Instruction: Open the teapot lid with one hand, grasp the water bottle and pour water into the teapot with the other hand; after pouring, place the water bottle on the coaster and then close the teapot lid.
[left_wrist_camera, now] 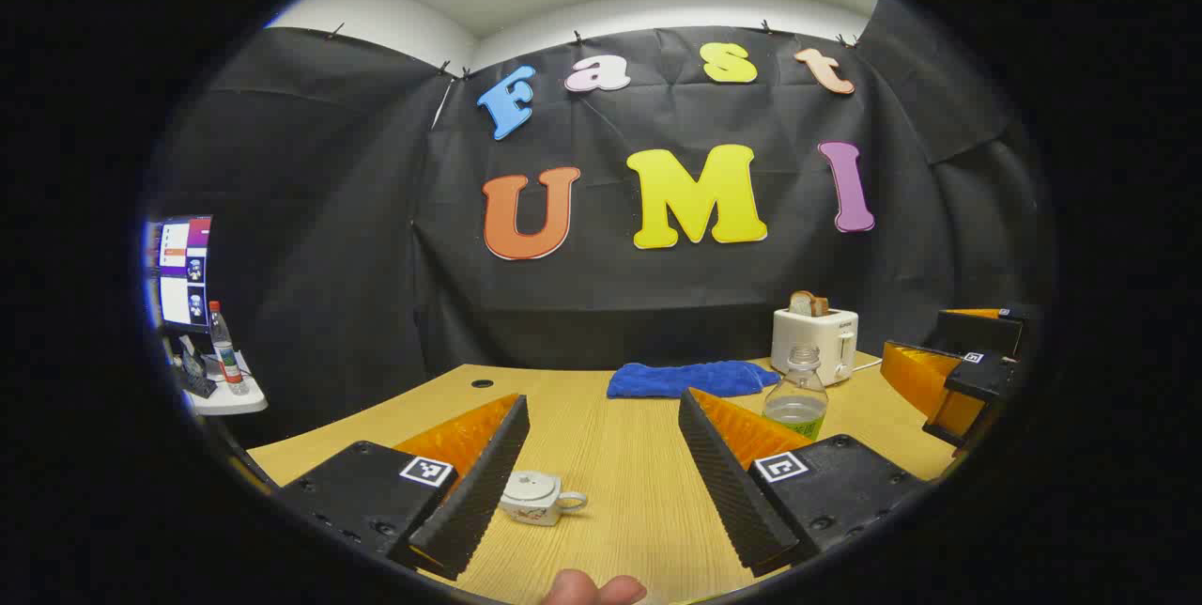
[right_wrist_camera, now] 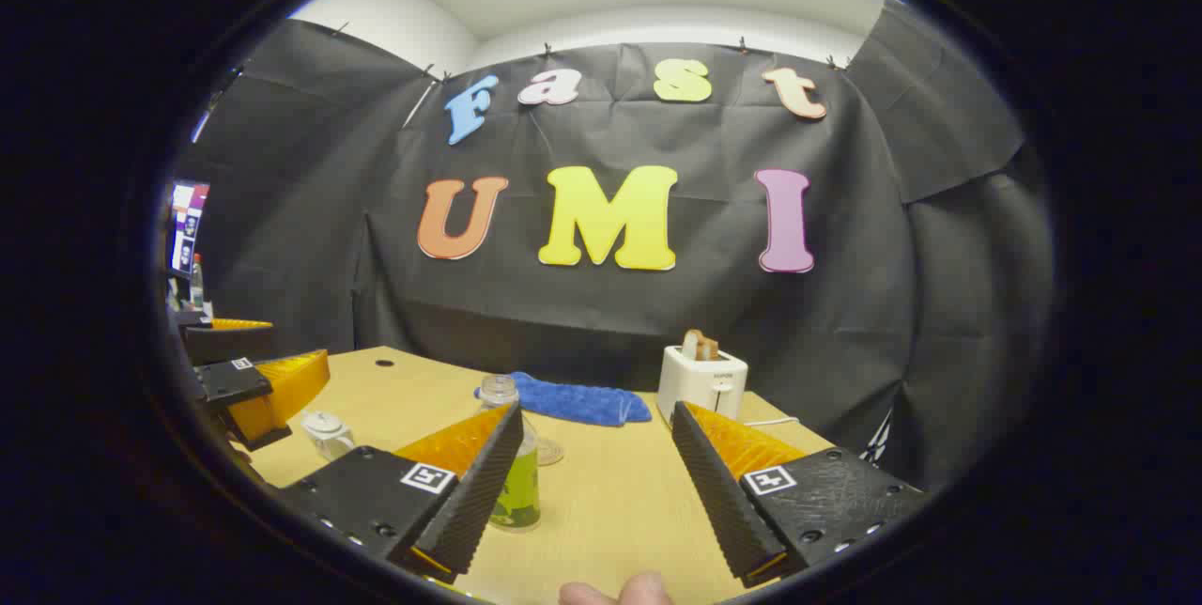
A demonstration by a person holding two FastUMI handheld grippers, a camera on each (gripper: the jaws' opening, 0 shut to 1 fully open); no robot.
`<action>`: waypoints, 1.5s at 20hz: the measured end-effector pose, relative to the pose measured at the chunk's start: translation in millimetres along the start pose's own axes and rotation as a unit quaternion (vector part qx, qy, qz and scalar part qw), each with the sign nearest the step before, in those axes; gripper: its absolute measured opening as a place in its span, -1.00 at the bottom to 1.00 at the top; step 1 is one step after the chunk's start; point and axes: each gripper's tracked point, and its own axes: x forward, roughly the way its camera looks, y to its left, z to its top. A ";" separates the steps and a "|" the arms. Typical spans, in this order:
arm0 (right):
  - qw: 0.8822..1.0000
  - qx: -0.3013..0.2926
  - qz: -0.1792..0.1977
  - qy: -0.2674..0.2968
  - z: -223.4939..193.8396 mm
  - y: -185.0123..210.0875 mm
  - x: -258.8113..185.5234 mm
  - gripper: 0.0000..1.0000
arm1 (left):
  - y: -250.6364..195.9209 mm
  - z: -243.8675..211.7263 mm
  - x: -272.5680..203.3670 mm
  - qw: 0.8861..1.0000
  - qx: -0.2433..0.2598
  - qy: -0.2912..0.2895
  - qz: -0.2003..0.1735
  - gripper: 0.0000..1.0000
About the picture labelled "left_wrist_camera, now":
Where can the white teacup lid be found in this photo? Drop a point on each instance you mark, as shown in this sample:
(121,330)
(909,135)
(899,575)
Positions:
(531,486)

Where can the white toaster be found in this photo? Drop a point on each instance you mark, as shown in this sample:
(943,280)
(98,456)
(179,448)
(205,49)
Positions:
(815,337)

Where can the black backdrop cloth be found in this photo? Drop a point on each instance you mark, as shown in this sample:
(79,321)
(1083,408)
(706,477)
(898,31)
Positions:
(376,210)

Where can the white teacup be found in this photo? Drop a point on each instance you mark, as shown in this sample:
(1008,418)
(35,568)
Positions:
(535,516)

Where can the pale bread slice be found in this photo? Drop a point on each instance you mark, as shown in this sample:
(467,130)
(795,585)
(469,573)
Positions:
(803,304)

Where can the red-cap plastic bottle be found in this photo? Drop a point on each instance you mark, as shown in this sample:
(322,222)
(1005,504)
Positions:
(226,351)

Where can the blue towel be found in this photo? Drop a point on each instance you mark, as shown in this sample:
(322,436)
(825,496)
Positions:
(690,380)

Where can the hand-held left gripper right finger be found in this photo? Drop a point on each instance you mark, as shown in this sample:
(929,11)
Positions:
(728,492)

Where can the clear green-label water bottle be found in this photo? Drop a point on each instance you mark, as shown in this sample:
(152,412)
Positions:
(796,398)

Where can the small white side table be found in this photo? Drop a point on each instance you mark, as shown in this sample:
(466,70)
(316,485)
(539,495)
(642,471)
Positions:
(230,398)

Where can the black object on side table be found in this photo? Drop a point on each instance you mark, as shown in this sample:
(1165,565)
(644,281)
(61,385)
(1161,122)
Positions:
(197,378)

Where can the computer monitor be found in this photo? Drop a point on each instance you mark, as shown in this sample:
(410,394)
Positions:
(183,271)

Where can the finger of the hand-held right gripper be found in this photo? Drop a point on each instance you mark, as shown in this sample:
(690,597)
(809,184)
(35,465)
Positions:
(977,384)
(981,334)

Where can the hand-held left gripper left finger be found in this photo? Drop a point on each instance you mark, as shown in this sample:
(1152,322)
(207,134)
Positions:
(474,492)

